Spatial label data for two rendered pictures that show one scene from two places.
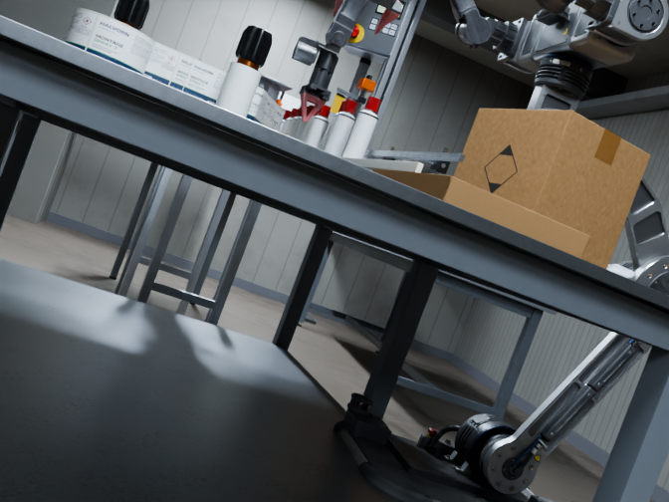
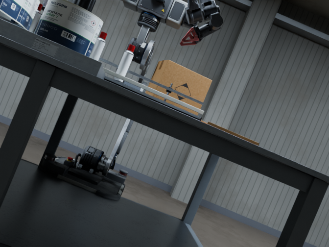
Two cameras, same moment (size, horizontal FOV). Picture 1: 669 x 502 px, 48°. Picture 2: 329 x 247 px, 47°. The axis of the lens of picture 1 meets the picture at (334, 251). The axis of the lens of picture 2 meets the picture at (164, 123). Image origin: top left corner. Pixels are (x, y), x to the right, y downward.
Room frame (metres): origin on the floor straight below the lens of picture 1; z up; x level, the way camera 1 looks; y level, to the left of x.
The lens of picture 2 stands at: (1.17, 1.93, 0.79)
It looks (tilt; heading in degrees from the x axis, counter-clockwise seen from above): 0 degrees down; 281
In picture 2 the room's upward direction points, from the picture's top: 23 degrees clockwise
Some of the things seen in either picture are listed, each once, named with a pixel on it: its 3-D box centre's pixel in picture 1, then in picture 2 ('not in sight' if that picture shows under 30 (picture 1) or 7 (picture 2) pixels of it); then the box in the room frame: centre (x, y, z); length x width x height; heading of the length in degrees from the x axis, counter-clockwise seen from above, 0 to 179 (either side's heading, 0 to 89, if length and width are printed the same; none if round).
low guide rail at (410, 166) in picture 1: (330, 160); (109, 72); (1.91, 0.09, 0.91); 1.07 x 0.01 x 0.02; 20
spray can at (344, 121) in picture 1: (338, 136); (96, 50); (2.02, 0.10, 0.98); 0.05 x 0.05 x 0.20
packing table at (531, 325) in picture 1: (394, 316); not in sight; (4.74, -0.50, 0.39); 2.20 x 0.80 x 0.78; 13
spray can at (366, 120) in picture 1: (360, 136); (125, 63); (1.87, 0.04, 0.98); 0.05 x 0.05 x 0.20
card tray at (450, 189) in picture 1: (469, 210); (225, 133); (1.25, -0.19, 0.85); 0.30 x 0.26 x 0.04; 20
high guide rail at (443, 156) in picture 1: (361, 152); (113, 64); (1.93, 0.02, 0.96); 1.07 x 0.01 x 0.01; 20
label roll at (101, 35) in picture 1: (106, 54); (69, 29); (1.87, 0.70, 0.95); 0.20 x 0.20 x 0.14
